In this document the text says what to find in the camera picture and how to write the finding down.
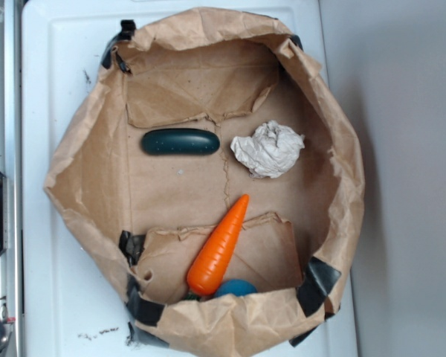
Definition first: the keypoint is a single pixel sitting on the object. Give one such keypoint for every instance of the crumpled white paper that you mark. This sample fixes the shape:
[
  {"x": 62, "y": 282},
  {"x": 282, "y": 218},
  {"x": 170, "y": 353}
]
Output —
[{"x": 271, "y": 151}]

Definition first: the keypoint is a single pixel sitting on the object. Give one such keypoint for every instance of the brown paper bag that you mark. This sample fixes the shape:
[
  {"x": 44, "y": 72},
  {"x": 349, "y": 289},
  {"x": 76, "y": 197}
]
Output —
[{"x": 144, "y": 218}]

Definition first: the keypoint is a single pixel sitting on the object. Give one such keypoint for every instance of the dark green toy cucumber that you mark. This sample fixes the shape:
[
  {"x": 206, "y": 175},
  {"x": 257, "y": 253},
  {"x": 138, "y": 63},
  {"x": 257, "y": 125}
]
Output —
[{"x": 184, "y": 141}]

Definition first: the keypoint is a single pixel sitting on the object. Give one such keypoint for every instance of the orange plastic toy carrot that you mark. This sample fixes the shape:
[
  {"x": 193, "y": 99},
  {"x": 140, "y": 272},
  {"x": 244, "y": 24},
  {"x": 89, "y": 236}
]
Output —
[{"x": 209, "y": 267}]

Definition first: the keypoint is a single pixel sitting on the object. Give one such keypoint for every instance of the blue ball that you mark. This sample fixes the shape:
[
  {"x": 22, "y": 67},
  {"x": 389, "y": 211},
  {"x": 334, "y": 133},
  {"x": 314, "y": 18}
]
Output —
[{"x": 235, "y": 287}]

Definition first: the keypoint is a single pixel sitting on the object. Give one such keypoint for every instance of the silver metal rail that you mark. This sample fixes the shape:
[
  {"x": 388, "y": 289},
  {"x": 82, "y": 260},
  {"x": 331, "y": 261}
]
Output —
[{"x": 12, "y": 342}]

